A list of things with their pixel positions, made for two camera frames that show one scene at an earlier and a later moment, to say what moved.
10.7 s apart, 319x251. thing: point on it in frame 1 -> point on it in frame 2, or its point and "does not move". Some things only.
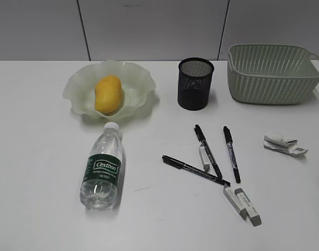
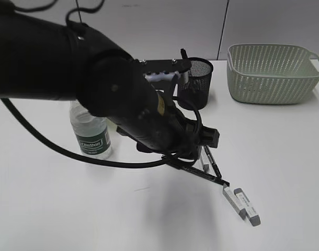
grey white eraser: x=253 y=215 does not move
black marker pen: x=232 y=151 -> x=183 y=54
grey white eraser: x=230 y=194 does not move
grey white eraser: x=204 y=158 does not move
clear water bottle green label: x=99 y=186 -> x=92 y=132
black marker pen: x=203 y=140 does not move
